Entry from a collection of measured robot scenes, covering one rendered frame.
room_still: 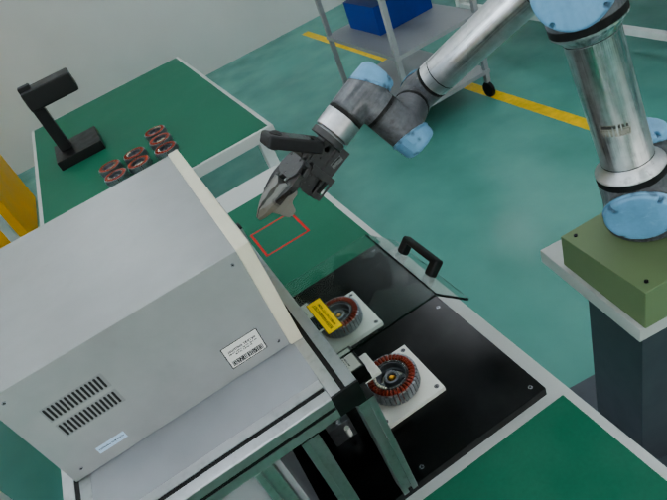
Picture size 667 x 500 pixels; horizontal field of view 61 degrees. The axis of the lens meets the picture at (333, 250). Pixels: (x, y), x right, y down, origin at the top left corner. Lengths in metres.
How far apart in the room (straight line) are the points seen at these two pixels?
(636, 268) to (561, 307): 1.10
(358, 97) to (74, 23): 5.17
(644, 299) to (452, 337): 0.38
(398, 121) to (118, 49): 5.23
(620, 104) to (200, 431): 0.81
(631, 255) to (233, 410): 0.85
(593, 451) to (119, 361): 0.79
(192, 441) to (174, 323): 0.18
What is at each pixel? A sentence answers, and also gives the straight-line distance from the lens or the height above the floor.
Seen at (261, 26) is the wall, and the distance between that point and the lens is 6.49.
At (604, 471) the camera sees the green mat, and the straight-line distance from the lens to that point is 1.11.
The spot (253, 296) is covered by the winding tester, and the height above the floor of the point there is 1.23.
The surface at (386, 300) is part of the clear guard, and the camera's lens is 0.97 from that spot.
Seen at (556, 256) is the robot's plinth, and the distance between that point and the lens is 1.45.
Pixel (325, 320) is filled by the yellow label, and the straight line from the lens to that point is 0.98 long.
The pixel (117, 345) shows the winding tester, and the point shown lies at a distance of 0.81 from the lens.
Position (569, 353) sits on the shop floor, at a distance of 2.20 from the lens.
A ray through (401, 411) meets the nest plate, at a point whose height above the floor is 0.78.
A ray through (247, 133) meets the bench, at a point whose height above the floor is 0.75.
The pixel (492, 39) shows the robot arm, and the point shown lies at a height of 1.32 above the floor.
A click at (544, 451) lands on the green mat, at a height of 0.75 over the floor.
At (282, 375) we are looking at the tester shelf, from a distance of 0.87.
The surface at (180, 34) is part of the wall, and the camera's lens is 6.26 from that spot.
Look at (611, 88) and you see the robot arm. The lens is 1.00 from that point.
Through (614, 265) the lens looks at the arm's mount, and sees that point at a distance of 1.27.
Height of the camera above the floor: 1.73
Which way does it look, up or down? 36 degrees down
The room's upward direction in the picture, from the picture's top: 24 degrees counter-clockwise
